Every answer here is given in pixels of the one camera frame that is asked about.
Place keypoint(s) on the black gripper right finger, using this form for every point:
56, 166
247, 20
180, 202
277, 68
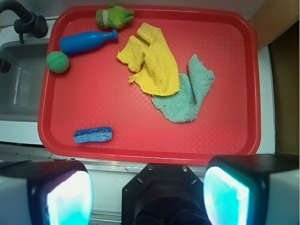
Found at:
261, 189

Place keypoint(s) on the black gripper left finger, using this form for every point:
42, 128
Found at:
45, 193

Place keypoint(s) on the teal green cloth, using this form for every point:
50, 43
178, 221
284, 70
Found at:
185, 105

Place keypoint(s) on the yellow cloth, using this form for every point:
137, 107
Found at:
150, 58

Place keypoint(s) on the blue sponge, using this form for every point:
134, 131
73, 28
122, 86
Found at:
91, 135

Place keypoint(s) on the grey sink basin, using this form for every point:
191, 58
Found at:
20, 87

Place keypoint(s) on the red plastic tray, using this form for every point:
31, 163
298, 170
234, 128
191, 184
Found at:
95, 92

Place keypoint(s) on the green rubber ball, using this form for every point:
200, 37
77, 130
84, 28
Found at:
57, 62

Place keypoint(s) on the blue plastic bottle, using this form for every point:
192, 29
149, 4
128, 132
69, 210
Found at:
85, 41

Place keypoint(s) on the black faucet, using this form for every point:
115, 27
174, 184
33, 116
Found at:
28, 22

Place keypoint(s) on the green frog toy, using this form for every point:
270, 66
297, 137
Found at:
115, 17

